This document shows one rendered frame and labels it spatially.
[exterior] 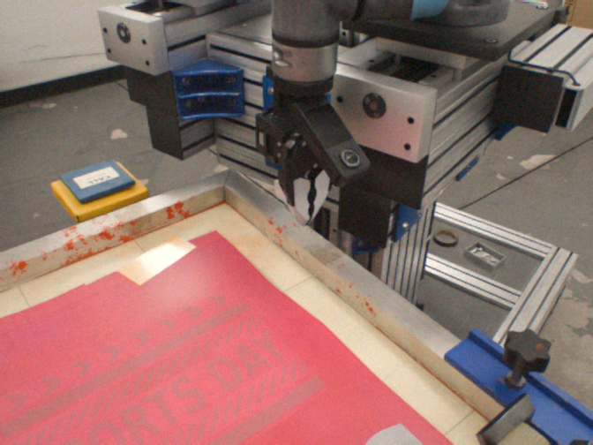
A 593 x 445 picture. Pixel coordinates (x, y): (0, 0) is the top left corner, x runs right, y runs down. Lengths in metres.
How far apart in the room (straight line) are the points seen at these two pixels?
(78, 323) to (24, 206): 2.22
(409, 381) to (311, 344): 0.12
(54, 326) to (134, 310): 0.10
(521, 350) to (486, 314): 1.31
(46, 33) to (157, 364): 3.49
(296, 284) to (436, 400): 0.24
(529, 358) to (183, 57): 0.75
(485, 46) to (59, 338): 0.62
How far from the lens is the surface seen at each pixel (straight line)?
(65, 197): 1.03
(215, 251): 0.81
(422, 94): 0.69
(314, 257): 0.74
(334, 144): 0.64
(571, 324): 2.28
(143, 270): 0.80
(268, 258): 0.79
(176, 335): 0.70
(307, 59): 0.62
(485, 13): 0.80
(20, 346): 0.75
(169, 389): 0.65
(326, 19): 0.62
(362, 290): 0.70
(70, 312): 0.77
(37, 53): 4.05
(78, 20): 4.08
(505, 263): 2.11
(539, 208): 2.86
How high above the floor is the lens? 1.47
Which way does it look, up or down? 36 degrees down
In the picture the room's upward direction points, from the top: straight up
